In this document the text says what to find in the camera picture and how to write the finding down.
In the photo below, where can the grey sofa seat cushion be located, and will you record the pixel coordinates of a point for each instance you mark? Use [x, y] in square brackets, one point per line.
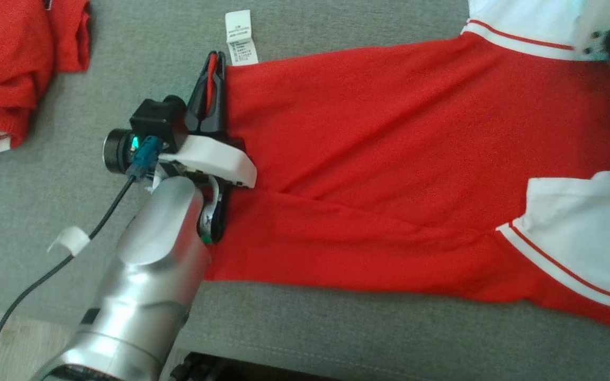
[125, 63]

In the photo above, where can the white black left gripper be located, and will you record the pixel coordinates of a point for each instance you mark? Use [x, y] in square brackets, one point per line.
[215, 159]

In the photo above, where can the red shorts white stripe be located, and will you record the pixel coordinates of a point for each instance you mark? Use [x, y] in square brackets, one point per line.
[8, 69]

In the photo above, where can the white tape tag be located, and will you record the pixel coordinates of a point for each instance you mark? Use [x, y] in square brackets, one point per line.
[72, 239]

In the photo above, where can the red jersey white sleeves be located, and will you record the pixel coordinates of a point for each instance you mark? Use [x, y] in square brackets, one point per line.
[389, 159]

